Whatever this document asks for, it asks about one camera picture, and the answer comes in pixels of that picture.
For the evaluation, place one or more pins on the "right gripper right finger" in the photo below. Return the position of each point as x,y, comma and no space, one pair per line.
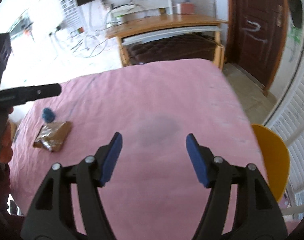
257,216

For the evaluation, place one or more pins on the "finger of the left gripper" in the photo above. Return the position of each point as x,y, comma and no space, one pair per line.
21,95

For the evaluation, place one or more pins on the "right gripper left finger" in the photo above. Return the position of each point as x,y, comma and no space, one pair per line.
50,215

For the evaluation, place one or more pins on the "blue scrap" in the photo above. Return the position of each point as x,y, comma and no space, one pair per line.
48,115

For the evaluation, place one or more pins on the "brown paper mailer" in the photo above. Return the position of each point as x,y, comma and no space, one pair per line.
52,136

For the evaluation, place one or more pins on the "person left hand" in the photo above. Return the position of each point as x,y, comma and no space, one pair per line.
6,151

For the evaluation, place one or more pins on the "yellow plastic chair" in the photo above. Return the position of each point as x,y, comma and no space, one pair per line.
276,159

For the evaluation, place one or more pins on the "eye chart poster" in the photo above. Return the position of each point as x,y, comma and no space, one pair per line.
71,16

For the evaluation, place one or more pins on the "pink tablecloth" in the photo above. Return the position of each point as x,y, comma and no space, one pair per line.
154,192

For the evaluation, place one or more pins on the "white louvered cabinet door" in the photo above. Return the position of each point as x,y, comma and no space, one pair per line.
287,117

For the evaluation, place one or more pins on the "wooden desk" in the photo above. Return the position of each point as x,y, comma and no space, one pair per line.
160,26

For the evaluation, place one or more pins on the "dark brown tufted bench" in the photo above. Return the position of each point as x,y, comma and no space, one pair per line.
188,46

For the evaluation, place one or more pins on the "pink box on desk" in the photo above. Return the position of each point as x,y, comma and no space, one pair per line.
186,8

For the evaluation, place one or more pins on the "brown entrance door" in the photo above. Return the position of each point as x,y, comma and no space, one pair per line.
256,37

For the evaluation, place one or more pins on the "black bag on hook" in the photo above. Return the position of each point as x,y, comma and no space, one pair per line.
296,10

